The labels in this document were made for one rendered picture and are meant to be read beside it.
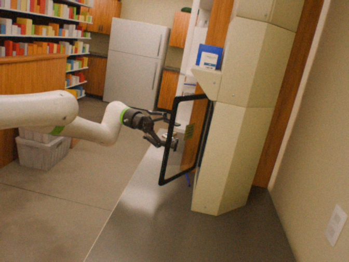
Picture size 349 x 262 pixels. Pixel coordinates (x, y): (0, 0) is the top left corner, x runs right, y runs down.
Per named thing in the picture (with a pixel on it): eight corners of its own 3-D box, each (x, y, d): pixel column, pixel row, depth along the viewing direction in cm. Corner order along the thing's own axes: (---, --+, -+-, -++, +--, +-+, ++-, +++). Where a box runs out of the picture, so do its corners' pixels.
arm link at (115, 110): (106, 95, 140) (119, 102, 149) (96, 119, 140) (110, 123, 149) (126, 103, 133) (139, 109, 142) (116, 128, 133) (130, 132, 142)
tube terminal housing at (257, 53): (241, 186, 147) (283, 34, 123) (249, 223, 116) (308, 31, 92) (194, 176, 148) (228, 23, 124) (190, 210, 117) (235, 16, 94)
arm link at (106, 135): (70, 112, 112) (55, 105, 118) (59, 139, 112) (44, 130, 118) (125, 130, 143) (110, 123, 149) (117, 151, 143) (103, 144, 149)
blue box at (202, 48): (217, 67, 127) (222, 47, 124) (218, 69, 117) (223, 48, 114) (196, 63, 127) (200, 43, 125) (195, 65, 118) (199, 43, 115)
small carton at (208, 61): (210, 68, 114) (214, 53, 112) (214, 70, 109) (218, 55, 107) (199, 66, 113) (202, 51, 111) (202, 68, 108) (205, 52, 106)
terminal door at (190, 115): (195, 168, 145) (212, 92, 133) (158, 187, 121) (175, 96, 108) (193, 168, 146) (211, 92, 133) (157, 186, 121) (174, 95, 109)
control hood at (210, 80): (214, 88, 134) (219, 67, 130) (216, 101, 103) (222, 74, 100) (190, 83, 134) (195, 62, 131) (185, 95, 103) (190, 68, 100)
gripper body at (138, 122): (131, 130, 133) (146, 136, 128) (133, 113, 130) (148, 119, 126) (141, 127, 139) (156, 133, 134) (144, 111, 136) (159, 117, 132)
